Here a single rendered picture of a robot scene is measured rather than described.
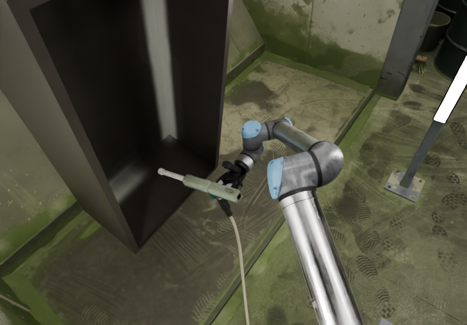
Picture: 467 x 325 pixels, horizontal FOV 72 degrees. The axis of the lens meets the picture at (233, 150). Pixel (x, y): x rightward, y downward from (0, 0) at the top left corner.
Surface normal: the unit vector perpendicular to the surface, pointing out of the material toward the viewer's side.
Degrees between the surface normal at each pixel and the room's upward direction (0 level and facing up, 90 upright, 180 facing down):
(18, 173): 57
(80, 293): 0
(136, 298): 0
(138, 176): 12
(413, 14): 90
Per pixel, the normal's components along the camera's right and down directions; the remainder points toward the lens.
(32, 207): 0.62, -0.02
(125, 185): 0.09, -0.58
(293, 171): 0.00, -0.39
